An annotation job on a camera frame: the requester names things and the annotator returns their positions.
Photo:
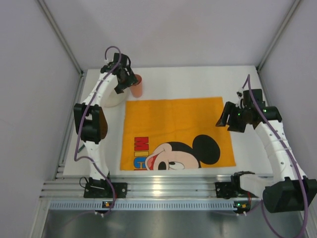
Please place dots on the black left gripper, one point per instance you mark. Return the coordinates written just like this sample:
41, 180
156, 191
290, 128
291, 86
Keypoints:
125, 83

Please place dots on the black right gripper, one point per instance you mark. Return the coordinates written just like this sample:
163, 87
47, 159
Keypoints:
234, 118

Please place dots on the pink plastic cup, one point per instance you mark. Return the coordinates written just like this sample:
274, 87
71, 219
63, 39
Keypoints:
137, 88

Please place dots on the cream round plate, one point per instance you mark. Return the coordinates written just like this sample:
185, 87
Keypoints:
111, 99

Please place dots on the orange Mickey Mouse placemat cloth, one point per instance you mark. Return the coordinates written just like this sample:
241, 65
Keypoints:
175, 135

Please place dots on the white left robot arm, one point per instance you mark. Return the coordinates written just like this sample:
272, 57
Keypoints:
90, 121

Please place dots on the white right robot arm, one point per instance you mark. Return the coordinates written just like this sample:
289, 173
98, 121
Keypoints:
290, 188

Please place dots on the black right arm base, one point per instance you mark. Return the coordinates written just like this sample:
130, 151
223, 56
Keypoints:
231, 189

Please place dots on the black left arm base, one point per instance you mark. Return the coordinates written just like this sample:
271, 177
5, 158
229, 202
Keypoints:
101, 188

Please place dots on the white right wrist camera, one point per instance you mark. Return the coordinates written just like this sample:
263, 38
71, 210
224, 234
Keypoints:
240, 103

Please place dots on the perforated grey cable duct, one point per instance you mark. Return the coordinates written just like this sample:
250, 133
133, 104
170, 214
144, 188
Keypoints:
150, 205

